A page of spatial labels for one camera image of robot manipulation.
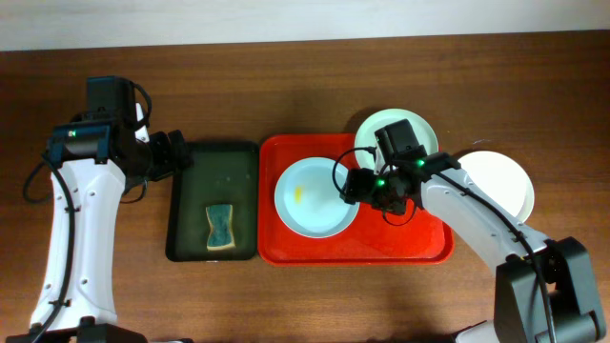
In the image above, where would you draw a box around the light blue plate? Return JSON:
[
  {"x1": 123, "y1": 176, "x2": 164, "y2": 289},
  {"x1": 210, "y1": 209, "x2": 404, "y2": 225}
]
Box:
[{"x1": 274, "y1": 157, "x2": 359, "y2": 239}]

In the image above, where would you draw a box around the green yellow sponge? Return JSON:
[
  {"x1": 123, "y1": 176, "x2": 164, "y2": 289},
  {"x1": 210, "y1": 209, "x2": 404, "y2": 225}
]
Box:
[{"x1": 206, "y1": 204, "x2": 235, "y2": 251}]

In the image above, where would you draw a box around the white plate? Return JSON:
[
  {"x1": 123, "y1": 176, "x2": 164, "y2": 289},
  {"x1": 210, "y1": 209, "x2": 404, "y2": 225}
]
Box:
[{"x1": 458, "y1": 151, "x2": 535, "y2": 222}]

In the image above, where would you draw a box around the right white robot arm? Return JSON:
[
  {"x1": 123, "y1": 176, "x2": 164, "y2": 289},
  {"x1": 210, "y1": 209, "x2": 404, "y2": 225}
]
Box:
[{"x1": 340, "y1": 152, "x2": 607, "y2": 343}]

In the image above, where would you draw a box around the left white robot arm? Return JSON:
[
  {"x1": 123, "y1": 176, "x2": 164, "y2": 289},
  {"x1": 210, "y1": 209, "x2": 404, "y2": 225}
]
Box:
[{"x1": 7, "y1": 121, "x2": 192, "y2": 342}]

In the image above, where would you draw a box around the red tray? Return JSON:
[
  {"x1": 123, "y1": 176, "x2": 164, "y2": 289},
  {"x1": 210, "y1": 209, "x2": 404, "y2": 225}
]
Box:
[{"x1": 257, "y1": 133, "x2": 455, "y2": 266}]

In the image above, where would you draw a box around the dark green tray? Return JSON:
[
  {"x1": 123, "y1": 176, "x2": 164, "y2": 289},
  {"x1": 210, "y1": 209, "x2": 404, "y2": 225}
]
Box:
[{"x1": 166, "y1": 141, "x2": 258, "y2": 262}]

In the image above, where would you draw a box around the mint green plate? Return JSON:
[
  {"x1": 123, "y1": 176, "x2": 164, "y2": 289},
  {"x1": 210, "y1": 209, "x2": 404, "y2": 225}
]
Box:
[{"x1": 355, "y1": 109, "x2": 438, "y2": 172}]

